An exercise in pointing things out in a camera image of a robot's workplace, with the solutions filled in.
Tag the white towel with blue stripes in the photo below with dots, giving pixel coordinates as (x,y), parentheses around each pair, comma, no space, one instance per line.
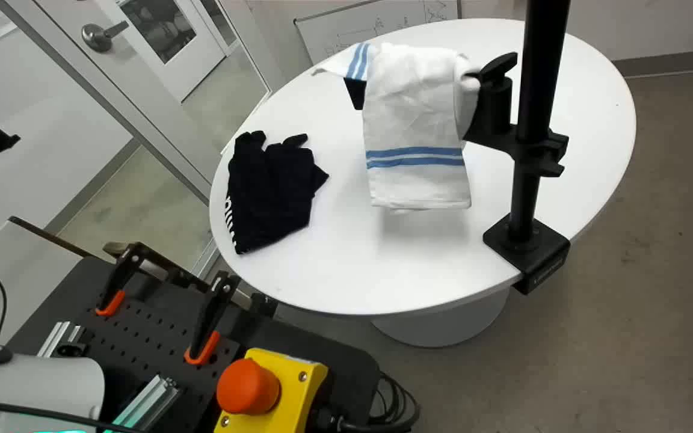
(411,110)

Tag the black pole stand with clamp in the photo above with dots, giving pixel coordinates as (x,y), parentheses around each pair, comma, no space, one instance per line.
(541,80)

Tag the white table pedestal base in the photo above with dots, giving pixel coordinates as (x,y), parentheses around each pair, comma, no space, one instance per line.
(445,323)

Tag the silver aluminium extrusion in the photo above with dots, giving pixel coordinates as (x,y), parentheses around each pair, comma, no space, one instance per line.
(58,337)
(149,403)

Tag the black shirt with white print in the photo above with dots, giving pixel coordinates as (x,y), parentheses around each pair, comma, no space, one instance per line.
(270,192)

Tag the yellow emergency stop red button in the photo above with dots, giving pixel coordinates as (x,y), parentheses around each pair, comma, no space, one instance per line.
(300,385)

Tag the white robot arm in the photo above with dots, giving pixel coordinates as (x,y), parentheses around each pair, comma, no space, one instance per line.
(43,385)

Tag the white door with window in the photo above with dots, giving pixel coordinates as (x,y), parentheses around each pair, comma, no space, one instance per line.
(134,71)

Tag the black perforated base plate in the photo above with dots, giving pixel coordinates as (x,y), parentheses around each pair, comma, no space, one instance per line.
(156,337)

